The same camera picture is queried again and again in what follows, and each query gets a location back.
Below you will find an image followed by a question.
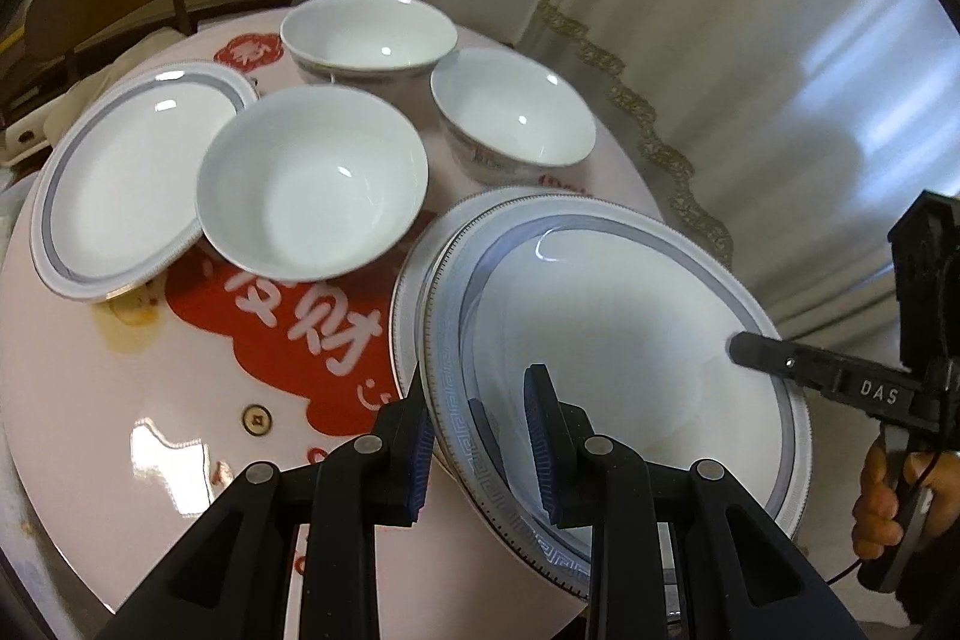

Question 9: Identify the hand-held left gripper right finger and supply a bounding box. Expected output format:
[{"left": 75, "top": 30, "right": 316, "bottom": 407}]
[{"left": 523, "top": 364, "right": 863, "bottom": 640}]

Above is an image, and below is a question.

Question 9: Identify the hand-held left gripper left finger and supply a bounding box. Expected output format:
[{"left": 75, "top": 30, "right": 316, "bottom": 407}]
[{"left": 94, "top": 362, "right": 437, "bottom": 640}]

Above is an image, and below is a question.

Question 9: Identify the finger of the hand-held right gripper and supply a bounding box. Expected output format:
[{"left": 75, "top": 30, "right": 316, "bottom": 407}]
[{"left": 730, "top": 328, "right": 929, "bottom": 422}]

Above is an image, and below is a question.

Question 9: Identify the large grey-rimmed white plate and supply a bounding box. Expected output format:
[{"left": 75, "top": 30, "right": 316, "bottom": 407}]
[
  {"left": 420, "top": 201, "right": 815, "bottom": 600},
  {"left": 388, "top": 190, "right": 526, "bottom": 401}
]

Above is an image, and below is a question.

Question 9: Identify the white porcelain bowl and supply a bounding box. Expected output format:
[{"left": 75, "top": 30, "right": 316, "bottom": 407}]
[
  {"left": 430, "top": 47, "right": 597, "bottom": 184},
  {"left": 280, "top": 0, "right": 458, "bottom": 86},
  {"left": 195, "top": 85, "right": 430, "bottom": 281}
]

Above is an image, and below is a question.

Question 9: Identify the person's right hand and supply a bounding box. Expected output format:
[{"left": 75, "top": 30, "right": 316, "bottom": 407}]
[{"left": 851, "top": 441, "right": 938, "bottom": 562}]

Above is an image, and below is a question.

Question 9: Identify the beige lace-trimmed curtain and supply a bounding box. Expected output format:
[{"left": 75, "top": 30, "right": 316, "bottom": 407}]
[{"left": 514, "top": 0, "right": 960, "bottom": 386}]

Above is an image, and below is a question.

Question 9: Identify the beige cushion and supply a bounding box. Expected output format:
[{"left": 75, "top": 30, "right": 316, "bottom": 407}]
[{"left": 43, "top": 26, "right": 185, "bottom": 142}]

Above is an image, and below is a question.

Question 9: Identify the white storage box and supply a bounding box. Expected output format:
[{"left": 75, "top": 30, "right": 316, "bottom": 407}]
[{"left": 0, "top": 115, "right": 53, "bottom": 165}]

